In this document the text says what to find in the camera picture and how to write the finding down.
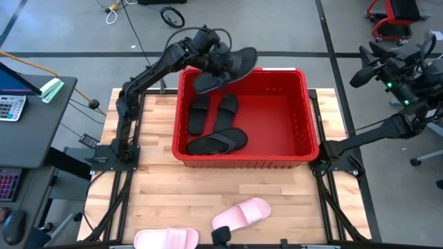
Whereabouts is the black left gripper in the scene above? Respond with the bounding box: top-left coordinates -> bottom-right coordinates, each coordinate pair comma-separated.
206,40 -> 245,84

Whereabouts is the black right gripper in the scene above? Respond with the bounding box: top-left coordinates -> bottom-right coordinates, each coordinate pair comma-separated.
349,40 -> 422,89

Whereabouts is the black flip flop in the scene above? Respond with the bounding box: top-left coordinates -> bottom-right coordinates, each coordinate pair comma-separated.
186,127 -> 249,156
192,46 -> 259,95

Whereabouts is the black slide sandal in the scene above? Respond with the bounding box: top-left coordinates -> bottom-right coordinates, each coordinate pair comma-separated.
188,92 -> 211,137
212,92 -> 240,134

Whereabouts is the pink slide sandal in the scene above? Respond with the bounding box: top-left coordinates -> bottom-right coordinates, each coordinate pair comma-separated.
134,228 -> 200,249
211,197 -> 272,232

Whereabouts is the red plastic bin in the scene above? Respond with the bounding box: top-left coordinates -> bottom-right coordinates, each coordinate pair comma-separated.
172,66 -> 320,169

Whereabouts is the red and black stool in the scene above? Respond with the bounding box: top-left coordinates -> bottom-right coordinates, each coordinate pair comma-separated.
365,0 -> 432,47

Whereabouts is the office chair base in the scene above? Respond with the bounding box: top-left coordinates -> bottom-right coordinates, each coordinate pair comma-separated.
410,148 -> 443,167

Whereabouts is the black power adapter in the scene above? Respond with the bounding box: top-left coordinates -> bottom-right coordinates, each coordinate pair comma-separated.
78,133 -> 102,150

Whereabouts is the mint green stapler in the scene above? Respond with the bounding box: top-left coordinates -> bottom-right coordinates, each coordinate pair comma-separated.
38,77 -> 66,104

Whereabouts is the black desk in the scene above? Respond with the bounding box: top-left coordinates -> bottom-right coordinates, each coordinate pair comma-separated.
0,73 -> 78,169

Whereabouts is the black monitor with blue screen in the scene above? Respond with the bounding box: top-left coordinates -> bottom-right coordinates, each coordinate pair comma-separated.
0,62 -> 43,96

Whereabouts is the grey calculator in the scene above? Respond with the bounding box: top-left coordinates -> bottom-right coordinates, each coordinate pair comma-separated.
0,95 -> 28,122

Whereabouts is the dark lower desk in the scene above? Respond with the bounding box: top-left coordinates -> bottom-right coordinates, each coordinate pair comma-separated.
0,165 -> 58,249

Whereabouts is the backlit keyboard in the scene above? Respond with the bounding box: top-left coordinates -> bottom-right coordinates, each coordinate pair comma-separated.
0,167 -> 22,203

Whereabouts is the black computer mouse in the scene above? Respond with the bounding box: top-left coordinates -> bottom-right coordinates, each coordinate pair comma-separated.
2,209 -> 27,246

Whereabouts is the black aluminium table frame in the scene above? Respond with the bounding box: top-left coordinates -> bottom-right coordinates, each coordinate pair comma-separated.
78,88 -> 373,249

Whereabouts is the coiled black cable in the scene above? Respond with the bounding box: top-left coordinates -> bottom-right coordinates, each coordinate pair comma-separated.
159,6 -> 186,30

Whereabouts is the thin black floor cable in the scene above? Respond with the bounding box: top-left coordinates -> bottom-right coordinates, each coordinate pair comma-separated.
119,0 -> 164,91

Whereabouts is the white cable loop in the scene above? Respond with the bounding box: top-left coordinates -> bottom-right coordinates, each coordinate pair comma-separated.
105,0 -> 139,26

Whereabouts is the small black camera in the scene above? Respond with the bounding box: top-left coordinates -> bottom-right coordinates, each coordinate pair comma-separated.
211,225 -> 233,247

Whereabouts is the yellow cable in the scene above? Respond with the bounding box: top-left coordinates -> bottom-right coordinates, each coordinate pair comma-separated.
0,50 -> 107,117

